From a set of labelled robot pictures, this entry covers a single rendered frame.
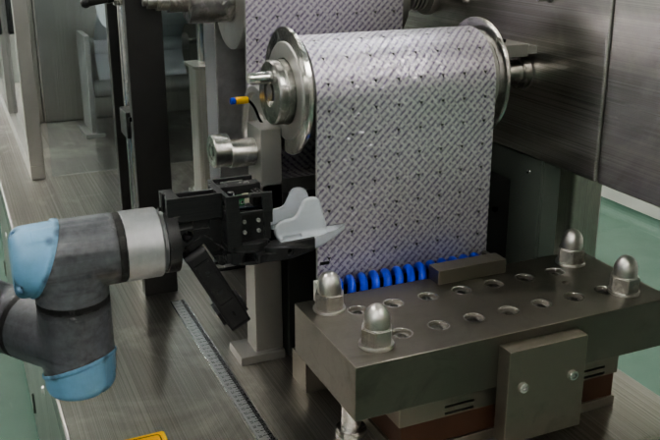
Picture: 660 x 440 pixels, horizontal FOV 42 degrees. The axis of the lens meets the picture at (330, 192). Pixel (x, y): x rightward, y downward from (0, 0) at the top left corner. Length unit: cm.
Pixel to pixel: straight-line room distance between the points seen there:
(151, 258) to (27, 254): 12
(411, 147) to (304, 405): 33
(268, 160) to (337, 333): 24
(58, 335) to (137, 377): 21
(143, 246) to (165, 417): 23
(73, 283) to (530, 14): 65
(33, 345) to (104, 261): 13
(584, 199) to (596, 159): 32
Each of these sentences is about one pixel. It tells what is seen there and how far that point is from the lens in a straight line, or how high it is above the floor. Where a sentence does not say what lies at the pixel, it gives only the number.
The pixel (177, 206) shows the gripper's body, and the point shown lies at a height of 115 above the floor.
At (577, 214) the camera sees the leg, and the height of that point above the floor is 100.
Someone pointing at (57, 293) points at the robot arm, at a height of 109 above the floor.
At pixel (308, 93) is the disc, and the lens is 94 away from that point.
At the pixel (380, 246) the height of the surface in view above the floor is 107.
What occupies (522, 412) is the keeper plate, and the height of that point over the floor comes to 95.
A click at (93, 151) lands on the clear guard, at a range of 198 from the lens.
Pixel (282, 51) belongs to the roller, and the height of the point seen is 130.
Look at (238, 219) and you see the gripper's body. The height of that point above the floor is 114.
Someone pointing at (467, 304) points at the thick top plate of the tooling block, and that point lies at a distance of 98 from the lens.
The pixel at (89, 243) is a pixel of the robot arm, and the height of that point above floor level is 113.
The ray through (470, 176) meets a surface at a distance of 108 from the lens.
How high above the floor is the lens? 144
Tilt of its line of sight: 18 degrees down
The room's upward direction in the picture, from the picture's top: straight up
